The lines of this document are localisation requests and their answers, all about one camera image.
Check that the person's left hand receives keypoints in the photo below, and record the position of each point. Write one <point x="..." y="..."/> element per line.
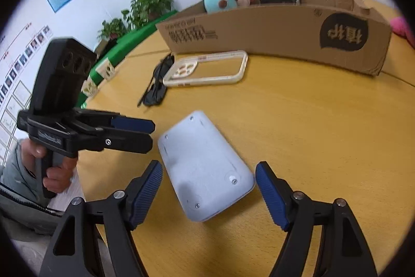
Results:
<point x="61" y="176"/>

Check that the white lattice ornament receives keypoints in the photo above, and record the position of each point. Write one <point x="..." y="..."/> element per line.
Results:
<point x="106" y="70"/>
<point x="90" y="87"/>

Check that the large green potted plant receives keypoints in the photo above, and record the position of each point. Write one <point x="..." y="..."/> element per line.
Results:
<point x="149" y="4"/>

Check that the light grey plastic device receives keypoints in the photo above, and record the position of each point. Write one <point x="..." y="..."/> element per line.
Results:
<point x="204" y="166"/>

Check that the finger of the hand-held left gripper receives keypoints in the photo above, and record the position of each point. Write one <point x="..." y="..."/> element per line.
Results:
<point x="133" y="125"/>
<point x="129" y="142"/>

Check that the black sunglasses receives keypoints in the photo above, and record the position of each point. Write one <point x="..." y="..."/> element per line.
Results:
<point x="155" y="95"/>

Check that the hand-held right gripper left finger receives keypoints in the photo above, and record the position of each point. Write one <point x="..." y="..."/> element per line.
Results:
<point x="149" y="189"/>

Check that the wooden desktop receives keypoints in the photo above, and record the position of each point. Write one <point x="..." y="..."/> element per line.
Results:
<point x="308" y="121"/>

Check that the small green potted plant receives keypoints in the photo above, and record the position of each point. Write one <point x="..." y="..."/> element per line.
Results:
<point x="112" y="28"/>

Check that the white clear phone case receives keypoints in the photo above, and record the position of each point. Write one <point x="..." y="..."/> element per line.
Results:
<point x="184" y="69"/>

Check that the round pink plush toy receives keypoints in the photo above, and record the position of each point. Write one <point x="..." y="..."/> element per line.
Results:
<point x="402" y="25"/>

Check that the person's grey jacket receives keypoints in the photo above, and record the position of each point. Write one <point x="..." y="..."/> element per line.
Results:
<point x="26" y="215"/>

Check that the green partition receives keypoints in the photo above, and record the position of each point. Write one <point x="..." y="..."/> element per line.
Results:
<point x="129" y="40"/>

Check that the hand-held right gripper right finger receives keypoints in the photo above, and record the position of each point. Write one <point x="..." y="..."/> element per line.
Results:
<point x="272" y="196"/>

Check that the brown cardboard box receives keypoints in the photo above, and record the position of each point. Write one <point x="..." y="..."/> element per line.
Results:
<point x="259" y="33"/>

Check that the wall chart with photos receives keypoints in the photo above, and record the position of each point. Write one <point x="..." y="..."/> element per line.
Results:
<point x="19" y="69"/>

